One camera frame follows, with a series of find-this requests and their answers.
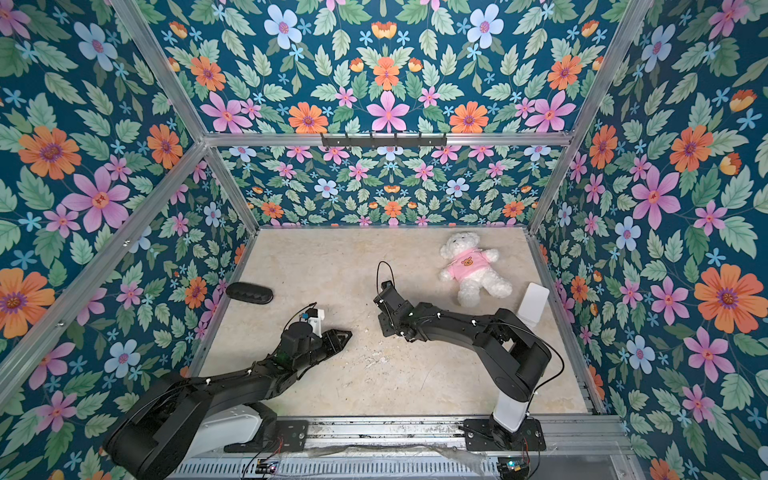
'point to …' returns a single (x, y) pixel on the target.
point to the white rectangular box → (532, 304)
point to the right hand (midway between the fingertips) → (389, 318)
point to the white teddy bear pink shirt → (470, 268)
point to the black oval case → (250, 293)
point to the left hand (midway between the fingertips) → (354, 334)
